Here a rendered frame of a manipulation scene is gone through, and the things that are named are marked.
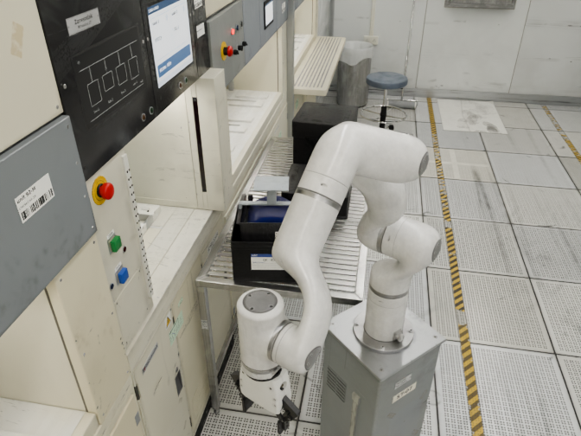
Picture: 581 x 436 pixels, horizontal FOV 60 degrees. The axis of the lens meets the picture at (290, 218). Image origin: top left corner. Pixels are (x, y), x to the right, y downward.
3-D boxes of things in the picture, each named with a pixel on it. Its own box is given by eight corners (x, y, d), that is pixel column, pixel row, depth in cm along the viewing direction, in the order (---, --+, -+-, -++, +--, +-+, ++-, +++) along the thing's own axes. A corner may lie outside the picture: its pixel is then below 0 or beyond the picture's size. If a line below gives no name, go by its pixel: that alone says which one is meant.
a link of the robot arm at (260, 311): (296, 350, 96) (258, 330, 100) (297, 298, 88) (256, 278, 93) (270, 380, 90) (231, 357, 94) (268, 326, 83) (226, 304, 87)
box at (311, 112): (347, 174, 249) (350, 126, 235) (290, 168, 255) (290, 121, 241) (354, 150, 272) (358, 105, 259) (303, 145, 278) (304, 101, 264)
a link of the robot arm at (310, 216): (380, 223, 92) (316, 379, 90) (308, 197, 100) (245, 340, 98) (366, 209, 85) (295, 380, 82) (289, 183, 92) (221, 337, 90)
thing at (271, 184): (238, 273, 183) (233, 198, 166) (243, 240, 200) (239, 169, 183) (305, 273, 182) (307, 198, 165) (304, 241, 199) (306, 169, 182)
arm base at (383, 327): (426, 336, 158) (435, 291, 148) (381, 362, 149) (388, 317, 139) (384, 302, 171) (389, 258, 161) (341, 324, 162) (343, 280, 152)
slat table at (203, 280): (348, 436, 213) (363, 300, 172) (213, 413, 222) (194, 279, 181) (366, 253, 320) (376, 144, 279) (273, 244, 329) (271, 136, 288)
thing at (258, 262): (233, 281, 180) (229, 242, 171) (239, 237, 203) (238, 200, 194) (309, 282, 180) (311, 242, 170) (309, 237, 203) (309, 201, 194)
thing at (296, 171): (347, 219, 215) (349, 192, 208) (279, 213, 219) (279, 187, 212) (352, 186, 239) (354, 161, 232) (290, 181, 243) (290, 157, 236)
